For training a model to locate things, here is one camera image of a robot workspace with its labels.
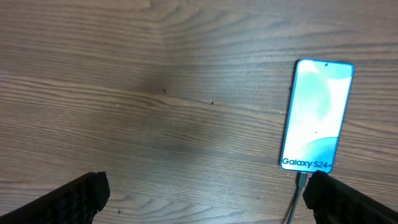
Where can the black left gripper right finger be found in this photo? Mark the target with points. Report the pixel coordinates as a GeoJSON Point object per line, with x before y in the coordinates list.
{"type": "Point", "coordinates": [334, 202]}

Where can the blue Galaxy smartphone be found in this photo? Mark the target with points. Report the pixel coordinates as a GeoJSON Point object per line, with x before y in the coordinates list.
{"type": "Point", "coordinates": [317, 105]}

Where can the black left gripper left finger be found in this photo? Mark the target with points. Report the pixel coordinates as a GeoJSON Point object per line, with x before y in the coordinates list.
{"type": "Point", "coordinates": [76, 202]}

